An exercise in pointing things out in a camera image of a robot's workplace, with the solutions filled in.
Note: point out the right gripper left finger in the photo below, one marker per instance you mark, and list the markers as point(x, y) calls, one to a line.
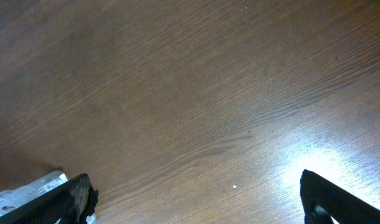
point(53, 205)

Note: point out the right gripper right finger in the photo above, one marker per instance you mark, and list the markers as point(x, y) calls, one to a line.
point(325, 202)

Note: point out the clear plastic container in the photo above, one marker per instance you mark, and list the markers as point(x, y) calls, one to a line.
point(28, 191)

